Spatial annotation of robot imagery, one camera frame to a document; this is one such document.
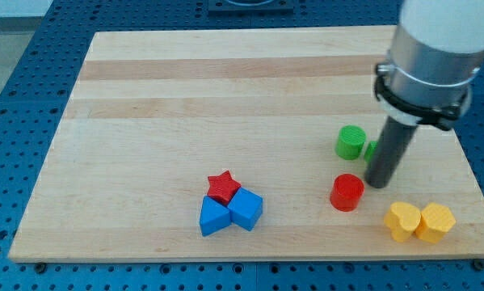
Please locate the green cylinder block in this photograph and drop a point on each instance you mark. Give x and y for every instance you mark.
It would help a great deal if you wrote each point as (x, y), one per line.
(350, 142)

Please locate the green star block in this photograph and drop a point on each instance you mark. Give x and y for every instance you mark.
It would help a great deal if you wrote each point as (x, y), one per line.
(372, 145)

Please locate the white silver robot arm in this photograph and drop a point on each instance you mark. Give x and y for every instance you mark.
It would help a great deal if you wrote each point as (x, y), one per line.
(436, 52)

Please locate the red star block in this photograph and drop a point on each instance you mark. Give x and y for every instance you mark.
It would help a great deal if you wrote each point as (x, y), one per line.
(222, 188)

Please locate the light wooden board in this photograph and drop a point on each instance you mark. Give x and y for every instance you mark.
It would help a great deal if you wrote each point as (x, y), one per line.
(153, 114)

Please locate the blue cube block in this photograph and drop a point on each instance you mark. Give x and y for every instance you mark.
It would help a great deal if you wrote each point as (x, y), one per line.
(245, 208)

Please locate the blue triangle block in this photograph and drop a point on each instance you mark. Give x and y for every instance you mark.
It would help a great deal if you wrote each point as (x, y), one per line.
(213, 216)

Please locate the red cylinder block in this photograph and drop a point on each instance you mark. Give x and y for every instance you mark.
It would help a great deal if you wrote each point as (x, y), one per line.
(346, 192)

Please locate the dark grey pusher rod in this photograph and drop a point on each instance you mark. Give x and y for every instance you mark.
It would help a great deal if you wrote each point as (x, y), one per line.
(391, 146)

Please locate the yellow heart block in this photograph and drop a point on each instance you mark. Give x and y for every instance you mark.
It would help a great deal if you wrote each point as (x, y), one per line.
(402, 219)

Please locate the yellow hexagon block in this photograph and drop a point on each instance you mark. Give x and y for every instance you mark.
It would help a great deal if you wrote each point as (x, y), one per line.
(436, 221)

